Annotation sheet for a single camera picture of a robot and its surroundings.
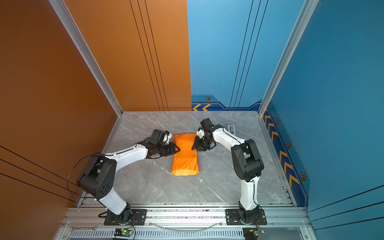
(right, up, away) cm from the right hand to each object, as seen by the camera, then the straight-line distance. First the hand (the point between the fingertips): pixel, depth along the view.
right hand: (192, 148), depth 91 cm
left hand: (-8, 0, -1) cm, 8 cm away
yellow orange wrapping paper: (-4, -6, -7) cm, 10 cm away
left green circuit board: (-33, -37, -21) cm, 53 cm away
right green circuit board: (+29, -37, -21) cm, 51 cm away
